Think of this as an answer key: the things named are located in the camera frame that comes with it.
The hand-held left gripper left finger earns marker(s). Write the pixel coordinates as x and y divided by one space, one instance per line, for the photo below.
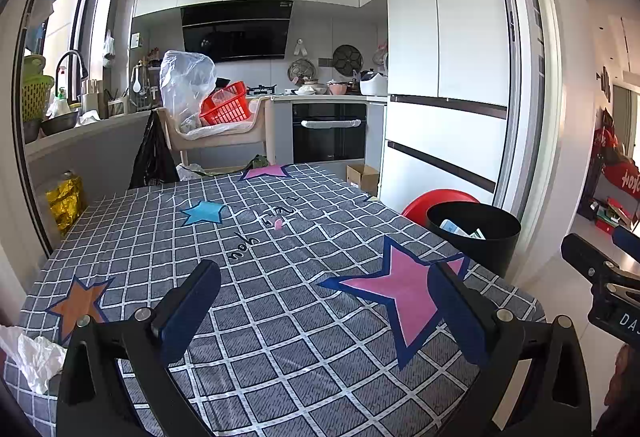
192 312

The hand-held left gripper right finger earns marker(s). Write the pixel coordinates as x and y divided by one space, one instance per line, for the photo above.
460 312

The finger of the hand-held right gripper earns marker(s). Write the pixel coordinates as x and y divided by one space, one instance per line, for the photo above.
627 237
587 253

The black trash bin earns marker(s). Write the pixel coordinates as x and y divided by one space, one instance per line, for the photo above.
495 252

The small white box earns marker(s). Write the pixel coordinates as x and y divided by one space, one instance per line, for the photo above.
479 234

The person's right forearm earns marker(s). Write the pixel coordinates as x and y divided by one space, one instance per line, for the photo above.
622 392

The red printed box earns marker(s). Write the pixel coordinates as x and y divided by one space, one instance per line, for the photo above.
622 172

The grey checked star tablecloth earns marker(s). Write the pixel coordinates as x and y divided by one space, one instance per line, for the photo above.
280 342

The red stool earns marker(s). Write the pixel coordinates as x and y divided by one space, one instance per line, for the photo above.
425 204

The small pink scrap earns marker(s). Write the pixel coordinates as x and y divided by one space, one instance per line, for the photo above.
278 223

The white bag under chair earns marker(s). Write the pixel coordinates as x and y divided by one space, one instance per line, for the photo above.
190 172

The black garbage bag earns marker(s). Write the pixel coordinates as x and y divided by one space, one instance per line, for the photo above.
152 157

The green leafy bundle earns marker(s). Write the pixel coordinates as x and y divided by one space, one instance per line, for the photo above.
257 162

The cardboard box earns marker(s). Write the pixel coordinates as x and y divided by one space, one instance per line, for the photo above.
362 179

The white tissue at table edge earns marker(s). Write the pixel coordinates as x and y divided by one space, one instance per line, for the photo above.
32 357

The gold foil bag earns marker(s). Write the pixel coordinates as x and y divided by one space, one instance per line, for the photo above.
65 204

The beige chair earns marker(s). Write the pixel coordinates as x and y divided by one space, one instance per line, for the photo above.
220 139

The grey kitchen counter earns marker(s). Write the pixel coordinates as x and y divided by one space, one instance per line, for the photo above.
100 137

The red plastic basket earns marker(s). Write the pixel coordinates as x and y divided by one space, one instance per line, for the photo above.
227 109

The black built-in oven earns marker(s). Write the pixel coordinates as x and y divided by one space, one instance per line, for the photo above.
327 137

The large clear plastic bag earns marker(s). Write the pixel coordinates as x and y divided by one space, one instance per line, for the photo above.
182 82

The metal bowl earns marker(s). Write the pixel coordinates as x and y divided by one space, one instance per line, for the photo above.
60 123

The black gas stove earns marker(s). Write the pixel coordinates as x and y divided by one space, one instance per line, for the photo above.
260 90

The white ladle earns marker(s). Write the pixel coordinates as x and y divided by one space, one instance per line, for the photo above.
136 86

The white utensil holder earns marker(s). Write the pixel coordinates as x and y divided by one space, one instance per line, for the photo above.
90 101

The white rice cooker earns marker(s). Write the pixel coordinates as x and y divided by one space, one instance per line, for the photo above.
374 83

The white refrigerator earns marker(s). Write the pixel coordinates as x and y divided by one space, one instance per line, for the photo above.
450 42

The pink bowl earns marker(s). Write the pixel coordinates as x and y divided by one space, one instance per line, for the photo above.
337 88

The round metal strainer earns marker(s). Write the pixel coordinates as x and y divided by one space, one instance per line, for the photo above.
302 71

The green plastic basket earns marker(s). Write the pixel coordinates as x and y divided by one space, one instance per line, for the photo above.
36 92

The dark round hanging pan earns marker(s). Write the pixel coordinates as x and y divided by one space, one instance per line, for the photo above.
347 58

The hanging white bag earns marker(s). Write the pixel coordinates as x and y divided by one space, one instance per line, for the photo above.
108 46

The black kitchen faucet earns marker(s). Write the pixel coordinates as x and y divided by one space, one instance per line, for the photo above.
70 54

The black range hood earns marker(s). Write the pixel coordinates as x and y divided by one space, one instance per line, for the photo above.
235 29

